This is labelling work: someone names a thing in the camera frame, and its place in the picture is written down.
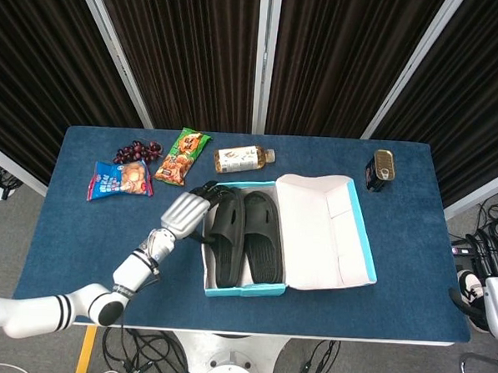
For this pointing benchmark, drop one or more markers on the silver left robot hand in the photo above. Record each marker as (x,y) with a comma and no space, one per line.
(182,214)

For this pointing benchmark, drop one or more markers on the dark red grape bunch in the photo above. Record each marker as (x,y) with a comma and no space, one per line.
(129,152)

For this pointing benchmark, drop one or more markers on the black rubber slipper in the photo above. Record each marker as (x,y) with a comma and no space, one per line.
(264,254)
(230,227)

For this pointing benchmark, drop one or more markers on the dark tin can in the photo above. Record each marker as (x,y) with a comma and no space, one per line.
(375,176)

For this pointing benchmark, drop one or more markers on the yellow tea bottle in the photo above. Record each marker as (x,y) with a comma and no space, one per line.
(238,158)

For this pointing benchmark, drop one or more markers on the white partition post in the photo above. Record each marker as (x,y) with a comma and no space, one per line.
(114,50)
(267,58)
(414,65)

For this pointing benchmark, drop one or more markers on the dark ribbed partition panel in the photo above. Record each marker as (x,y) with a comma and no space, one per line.
(348,54)
(30,58)
(479,102)
(189,54)

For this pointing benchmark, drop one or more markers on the blue table cover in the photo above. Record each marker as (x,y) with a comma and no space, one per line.
(350,317)

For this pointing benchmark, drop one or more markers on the blue snack bag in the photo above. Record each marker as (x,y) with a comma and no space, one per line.
(107,183)

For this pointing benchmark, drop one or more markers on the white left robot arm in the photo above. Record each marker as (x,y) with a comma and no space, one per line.
(38,309)

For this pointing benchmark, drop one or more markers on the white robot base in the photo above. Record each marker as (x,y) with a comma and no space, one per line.
(228,352)

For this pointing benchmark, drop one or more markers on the white table frame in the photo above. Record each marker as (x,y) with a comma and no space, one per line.
(349,339)

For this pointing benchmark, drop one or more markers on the light blue shoe box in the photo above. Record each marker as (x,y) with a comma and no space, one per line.
(314,223)

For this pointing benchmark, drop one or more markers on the green snack bag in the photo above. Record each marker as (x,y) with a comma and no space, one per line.
(179,158)

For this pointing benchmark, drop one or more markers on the black power strip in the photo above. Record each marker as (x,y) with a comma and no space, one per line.
(467,251)

